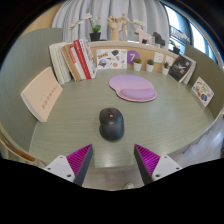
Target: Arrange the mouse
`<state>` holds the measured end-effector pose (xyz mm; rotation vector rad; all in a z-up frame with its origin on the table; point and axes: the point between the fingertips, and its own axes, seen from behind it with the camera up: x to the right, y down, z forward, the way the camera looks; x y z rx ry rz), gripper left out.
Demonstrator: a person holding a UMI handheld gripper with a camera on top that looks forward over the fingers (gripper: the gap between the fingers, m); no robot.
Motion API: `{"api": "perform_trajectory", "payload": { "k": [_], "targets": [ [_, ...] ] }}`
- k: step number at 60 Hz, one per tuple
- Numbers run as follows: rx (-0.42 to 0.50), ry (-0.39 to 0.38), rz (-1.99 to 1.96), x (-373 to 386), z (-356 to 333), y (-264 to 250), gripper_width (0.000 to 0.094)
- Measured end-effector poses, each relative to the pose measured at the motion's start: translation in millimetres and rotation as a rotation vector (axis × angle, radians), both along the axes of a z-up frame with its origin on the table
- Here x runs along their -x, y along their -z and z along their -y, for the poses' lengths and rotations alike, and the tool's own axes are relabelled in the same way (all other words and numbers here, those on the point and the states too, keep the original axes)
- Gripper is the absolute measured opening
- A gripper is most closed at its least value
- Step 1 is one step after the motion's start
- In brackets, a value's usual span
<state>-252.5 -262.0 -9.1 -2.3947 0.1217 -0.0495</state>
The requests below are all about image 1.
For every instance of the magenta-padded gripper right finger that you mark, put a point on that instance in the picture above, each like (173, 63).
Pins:
(165, 166)

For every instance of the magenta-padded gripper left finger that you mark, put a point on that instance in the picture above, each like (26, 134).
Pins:
(60, 166)

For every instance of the black computer mouse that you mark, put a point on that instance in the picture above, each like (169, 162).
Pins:
(111, 125)

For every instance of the purple mouse pad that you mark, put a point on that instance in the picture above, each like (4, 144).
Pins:
(131, 86)

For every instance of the beige book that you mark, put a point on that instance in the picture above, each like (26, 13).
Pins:
(41, 95)

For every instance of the colourful sticker card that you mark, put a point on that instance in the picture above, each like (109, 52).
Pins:
(202, 91)

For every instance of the small potted succulent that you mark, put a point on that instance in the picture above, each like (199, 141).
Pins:
(137, 66)
(150, 67)
(165, 70)

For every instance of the black-cover book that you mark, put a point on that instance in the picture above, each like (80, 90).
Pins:
(180, 68)

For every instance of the white book with red spine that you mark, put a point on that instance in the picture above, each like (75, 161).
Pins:
(77, 65)

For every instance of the thick white book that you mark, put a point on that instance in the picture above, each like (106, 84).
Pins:
(58, 63)

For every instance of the brown cork-cover book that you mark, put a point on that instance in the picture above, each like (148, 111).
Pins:
(69, 61)

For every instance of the round purple number sticker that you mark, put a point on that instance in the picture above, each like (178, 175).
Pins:
(132, 56)

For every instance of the green plant in black pot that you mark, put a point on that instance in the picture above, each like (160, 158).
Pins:
(176, 49)

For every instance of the white sticker sheet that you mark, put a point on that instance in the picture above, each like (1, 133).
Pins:
(111, 59)

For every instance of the black horse figure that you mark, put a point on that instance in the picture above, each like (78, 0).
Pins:
(158, 39)

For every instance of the pink horse figure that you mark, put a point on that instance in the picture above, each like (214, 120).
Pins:
(144, 35)

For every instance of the white orchid in black pot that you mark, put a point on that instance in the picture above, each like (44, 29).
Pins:
(95, 35)

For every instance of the white orchid flowers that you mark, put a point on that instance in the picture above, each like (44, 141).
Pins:
(138, 23)

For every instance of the wooden hand model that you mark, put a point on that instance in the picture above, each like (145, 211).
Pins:
(114, 28)

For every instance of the wooden mannequin figure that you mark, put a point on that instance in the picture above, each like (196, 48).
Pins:
(124, 23)

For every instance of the grey curtain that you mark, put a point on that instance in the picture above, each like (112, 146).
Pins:
(146, 11)

